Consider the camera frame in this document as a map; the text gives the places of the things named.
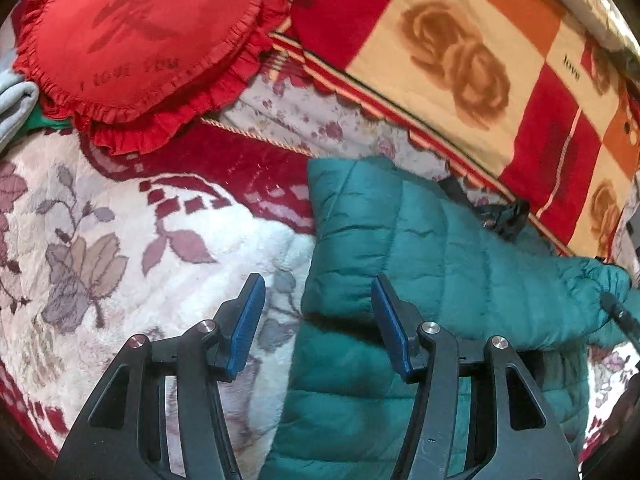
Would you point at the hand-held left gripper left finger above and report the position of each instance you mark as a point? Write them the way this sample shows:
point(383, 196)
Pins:
point(245, 325)

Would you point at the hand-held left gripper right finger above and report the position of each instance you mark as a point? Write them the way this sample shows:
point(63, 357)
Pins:
point(392, 327)

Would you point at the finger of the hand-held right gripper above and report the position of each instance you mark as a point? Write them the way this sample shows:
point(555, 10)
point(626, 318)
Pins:
point(617, 312)

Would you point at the teal puffer jacket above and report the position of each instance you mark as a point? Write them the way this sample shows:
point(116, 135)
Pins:
point(425, 260)

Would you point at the white and red plush blanket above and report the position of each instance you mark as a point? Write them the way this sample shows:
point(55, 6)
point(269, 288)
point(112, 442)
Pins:
point(125, 270)

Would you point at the pale floral bedsheet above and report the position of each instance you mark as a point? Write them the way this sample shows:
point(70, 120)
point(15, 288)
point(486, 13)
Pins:
point(310, 120)

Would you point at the green cloth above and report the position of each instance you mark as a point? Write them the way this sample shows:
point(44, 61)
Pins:
point(45, 122)

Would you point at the red checked rose blanket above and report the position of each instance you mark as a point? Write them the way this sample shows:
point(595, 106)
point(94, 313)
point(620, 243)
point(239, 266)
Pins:
point(450, 35)

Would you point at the red heart-shaped ruffled pillow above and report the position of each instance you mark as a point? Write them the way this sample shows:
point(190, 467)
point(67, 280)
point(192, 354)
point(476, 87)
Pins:
point(140, 45)

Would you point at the grey cloth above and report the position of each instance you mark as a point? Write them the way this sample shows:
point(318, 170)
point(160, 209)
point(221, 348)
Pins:
point(15, 105)

